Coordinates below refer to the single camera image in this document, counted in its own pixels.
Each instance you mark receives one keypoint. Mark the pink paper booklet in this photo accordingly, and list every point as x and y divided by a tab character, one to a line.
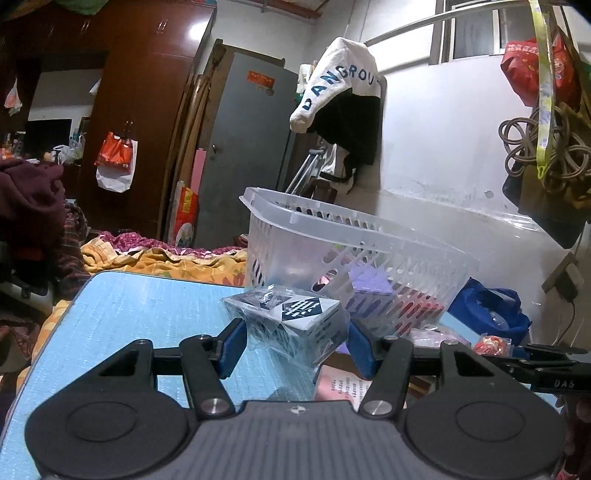
341	387

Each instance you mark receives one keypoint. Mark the red white hanging bag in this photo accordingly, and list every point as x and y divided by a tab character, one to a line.
115	159

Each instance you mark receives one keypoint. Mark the red door sign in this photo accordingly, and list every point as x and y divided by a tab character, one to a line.
261	79

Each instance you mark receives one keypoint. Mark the white pink plastic bag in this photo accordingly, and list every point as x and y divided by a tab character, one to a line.
13	99

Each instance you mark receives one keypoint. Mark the orange red packet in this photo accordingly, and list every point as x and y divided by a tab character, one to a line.
493	345

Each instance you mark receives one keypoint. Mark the pink red box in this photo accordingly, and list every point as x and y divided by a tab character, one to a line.
415	309

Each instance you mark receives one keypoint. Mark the grey door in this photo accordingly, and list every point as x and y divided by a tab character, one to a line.
244	161

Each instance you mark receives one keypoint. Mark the pink board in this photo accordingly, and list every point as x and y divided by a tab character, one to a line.
198	170

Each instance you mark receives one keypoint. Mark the light purple box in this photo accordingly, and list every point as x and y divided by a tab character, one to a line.
369	284

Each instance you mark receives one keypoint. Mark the window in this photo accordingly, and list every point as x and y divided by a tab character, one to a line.
480	27

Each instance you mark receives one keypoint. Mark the metal crutches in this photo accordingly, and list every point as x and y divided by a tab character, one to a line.
304	168

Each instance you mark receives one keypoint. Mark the black television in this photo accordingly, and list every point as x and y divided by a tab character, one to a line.
48	136

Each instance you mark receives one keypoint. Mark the pink box in clear wrap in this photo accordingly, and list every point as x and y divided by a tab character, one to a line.
436	336

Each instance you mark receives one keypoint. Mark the brown wooden wardrobe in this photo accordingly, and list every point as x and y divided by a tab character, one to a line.
138	69

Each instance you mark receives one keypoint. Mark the white black hoodie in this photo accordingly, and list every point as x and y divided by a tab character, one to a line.
341	92

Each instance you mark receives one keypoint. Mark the wooden sticks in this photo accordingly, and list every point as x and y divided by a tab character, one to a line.
194	115

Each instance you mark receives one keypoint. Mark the plaid cloth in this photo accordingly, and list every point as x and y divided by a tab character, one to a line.
69	254

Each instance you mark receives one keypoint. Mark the metal rod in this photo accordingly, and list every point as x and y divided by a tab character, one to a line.
438	18

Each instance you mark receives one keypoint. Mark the maroon clothes pile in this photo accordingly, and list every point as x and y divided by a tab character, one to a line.
27	203

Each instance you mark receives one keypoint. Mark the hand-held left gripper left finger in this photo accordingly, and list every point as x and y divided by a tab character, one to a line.
233	350

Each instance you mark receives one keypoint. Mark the white plastic basket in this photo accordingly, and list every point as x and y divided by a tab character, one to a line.
295	249

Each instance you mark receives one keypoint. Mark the grey power adapter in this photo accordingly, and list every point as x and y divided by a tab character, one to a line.
565	281

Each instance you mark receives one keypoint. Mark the red yellow printed bag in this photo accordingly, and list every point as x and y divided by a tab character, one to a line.
183	217

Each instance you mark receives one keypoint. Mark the blue shopping bag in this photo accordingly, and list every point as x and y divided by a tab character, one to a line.
489	309

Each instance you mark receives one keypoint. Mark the brown hanging bag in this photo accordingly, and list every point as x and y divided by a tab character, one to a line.
545	212

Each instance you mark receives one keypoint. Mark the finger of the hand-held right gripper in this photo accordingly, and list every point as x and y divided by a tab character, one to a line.
554	376
554	350

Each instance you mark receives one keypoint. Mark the blue white box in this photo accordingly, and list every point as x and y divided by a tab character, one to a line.
300	318

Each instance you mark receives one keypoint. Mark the orange floral blanket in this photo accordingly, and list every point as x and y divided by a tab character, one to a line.
161	265

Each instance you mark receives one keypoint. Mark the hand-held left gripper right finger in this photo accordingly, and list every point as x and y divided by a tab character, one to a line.
362	353

